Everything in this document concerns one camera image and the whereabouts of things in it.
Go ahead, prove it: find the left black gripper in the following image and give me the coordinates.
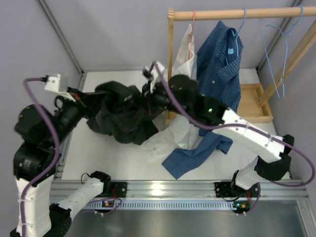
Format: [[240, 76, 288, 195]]
[[46, 86, 107, 149]]

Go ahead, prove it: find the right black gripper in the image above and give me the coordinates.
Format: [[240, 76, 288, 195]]
[[134, 77, 192, 119]]

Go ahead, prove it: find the black pinstripe shirt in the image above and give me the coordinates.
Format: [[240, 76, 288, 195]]
[[86, 81, 163, 145]]

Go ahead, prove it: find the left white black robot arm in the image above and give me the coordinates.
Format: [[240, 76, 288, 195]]
[[10, 88, 112, 237]]

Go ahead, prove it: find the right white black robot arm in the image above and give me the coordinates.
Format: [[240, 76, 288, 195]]
[[141, 75, 294, 196]]

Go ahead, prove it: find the white shirt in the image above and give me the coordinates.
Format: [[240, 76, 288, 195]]
[[141, 24, 198, 160]]

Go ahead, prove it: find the blue checked shirt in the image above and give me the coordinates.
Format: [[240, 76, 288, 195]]
[[162, 21, 241, 179]]

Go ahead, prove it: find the blue hanger holding shirt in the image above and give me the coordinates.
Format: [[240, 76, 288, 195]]
[[225, 8, 247, 65]]

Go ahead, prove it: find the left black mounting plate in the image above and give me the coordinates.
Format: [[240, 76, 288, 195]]
[[108, 181, 127, 198]]

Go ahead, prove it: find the wooden clothes rack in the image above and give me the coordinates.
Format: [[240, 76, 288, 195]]
[[167, 6, 316, 123]]

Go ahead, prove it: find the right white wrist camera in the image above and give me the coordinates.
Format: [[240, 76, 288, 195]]
[[142, 61, 166, 93]]

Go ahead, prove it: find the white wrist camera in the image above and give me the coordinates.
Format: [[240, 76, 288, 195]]
[[44, 73, 76, 102], [142, 61, 166, 93]]

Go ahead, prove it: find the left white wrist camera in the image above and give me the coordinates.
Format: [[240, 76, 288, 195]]
[[44, 73, 76, 102]]

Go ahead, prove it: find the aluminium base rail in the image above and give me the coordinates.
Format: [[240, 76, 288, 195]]
[[50, 180, 309, 200]]

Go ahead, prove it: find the pink wire hanger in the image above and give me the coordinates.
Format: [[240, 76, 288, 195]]
[[188, 10, 196, 59]]

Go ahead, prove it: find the left aluminium frame post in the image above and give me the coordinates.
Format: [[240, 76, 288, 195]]
[[36, 0, 84, 77]]

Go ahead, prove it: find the aluminium frame post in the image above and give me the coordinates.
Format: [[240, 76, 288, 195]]
[[36, 0, 84, 77], [256, 0, 304, 74]]

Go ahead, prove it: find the grey slotted cable duct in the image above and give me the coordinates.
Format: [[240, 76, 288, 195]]
[[84, 199, 249, 210]]

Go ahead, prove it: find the right aluminium frame post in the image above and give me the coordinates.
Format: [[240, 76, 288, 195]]
[[256, 0, 304, 74]]

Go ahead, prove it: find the empty blue wire hanger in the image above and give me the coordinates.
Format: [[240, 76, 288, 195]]
[[258, 5, 305, 99]]

